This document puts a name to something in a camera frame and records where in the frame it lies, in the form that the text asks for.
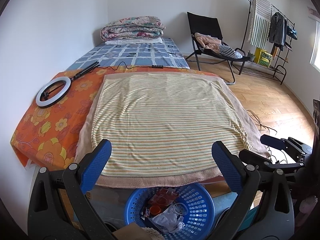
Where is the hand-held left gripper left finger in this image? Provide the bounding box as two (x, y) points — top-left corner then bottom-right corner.
(27, 139), (118, 240)

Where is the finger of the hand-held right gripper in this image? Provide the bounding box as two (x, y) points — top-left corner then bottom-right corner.
(260, 134), (312, 156)
(239, 149), (305, 178)

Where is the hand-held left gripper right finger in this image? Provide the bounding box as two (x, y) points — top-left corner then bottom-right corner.
(211, 141), (295, 240)

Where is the blue plastic basket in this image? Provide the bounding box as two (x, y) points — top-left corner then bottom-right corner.
(124, 182), (215, 240)

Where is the red tissue packet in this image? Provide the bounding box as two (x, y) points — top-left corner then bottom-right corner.
(147, 187), (180, 207)

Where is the white plastic bag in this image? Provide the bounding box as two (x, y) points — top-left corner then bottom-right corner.
(151, 205), (185, 233)

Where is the person's right forearm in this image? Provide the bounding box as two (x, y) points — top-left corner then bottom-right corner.
(299, 195), (320, 217)

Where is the beige towel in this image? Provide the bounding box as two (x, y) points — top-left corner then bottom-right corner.
(74, 71), (272, 189)

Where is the orange floral bedsheet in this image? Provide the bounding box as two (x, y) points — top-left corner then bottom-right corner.
(10, 65), (220, 170)

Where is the black clothes rack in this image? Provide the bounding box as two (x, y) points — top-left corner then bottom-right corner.
(239, 0), (297, 85)

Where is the yellow striped cloth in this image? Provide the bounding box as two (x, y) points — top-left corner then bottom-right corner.
(90, 74), (250, 178)

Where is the yellow crate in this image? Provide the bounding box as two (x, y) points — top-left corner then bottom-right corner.
(254, 47), (273, 68)

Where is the striped garment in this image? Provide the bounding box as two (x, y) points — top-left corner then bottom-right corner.
(219, 45), (244, 60)

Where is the window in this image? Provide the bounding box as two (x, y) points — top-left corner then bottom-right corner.
(310, 21), (320, 70)

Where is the blue hanging garment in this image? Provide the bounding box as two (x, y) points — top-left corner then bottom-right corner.
(287, 26), (298, 40)

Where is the dark hanging jacket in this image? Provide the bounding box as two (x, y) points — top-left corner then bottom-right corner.
(268, 12), (288, 47)

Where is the blue plaid bedsheet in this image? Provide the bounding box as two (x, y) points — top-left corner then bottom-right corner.
(66, 36), (189, 72)

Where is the beige clothing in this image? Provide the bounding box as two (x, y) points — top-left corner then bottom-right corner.
(195, 32), (223, 50)

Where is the green striped hanging towel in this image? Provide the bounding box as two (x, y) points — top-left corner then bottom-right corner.
(249, 0), (274, 48)

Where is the black folding chair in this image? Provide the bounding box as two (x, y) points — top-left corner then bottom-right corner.
(186, 12), (250, 85)

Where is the folded floral quilt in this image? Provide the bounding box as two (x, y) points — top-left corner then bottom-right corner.
(101, 16), (166, 42)

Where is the black floor cable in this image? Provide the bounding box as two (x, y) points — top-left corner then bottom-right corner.
(246, 109), (278, 134)

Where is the ring light with stand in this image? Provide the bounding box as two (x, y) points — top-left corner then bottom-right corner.
(36, 61), (100, 109)

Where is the black ring light cable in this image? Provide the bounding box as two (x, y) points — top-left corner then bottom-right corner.
(96, 61), (153, 72)

